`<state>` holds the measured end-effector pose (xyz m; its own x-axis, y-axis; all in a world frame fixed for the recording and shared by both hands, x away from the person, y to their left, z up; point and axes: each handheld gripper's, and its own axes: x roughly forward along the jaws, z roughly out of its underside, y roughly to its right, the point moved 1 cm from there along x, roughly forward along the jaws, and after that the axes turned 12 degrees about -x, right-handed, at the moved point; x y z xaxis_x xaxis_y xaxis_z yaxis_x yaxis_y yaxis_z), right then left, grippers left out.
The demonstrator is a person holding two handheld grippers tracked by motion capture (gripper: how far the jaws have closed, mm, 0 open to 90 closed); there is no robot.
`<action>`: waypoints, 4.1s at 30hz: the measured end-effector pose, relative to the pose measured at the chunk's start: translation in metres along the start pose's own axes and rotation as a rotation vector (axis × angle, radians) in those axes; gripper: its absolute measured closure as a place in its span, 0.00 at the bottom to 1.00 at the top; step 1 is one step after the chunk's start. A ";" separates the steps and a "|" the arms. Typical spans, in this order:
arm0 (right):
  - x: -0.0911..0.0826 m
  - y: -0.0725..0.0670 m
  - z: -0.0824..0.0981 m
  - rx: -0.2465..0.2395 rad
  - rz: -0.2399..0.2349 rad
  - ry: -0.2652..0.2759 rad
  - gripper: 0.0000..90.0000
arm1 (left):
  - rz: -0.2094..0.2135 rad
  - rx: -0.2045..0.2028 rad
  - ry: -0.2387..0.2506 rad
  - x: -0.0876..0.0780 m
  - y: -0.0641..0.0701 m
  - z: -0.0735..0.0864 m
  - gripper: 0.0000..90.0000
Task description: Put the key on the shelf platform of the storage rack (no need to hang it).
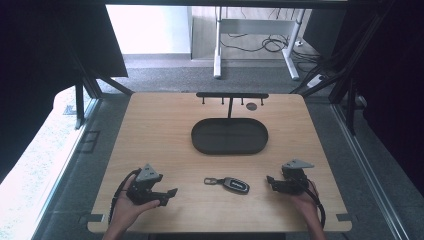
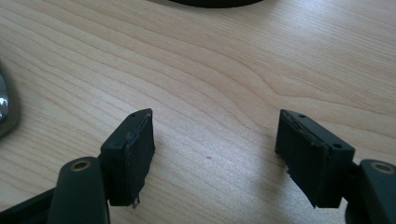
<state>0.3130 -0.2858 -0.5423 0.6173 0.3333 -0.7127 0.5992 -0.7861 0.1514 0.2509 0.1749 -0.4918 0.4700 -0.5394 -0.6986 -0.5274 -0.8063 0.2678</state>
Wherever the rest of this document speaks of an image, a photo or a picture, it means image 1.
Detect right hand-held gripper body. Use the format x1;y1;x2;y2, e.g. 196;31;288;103
281;158;315;196

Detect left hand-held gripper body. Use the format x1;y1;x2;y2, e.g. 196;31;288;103
126;163;164;206

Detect person's right hand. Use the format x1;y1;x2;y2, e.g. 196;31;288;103
288;181;322;222

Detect person's left hand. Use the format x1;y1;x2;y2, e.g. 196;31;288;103
111;175;161;232

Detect black car key fob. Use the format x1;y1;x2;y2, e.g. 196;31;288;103
203;176;251;195

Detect black key rack with tray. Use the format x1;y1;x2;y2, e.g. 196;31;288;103
190;91;270;156

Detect white power strip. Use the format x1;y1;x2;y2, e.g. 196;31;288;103
305;73;326;89

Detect black metal stand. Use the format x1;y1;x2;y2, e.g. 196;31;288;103
68;49;135;131
289;0;396;136

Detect dark curtain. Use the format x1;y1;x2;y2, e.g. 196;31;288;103
0;0;129;183
333;0;424;198

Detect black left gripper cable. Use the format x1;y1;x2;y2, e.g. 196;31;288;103
107;167;143;225

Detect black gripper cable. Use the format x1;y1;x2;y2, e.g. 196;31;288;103
107;167;143;225
305;179;327;230

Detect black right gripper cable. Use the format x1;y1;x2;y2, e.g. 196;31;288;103
305;179;327;230

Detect black floor cables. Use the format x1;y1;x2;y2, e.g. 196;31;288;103
220;31;323;73

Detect white desk frame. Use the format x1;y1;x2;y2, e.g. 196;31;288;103
213;5;307;82

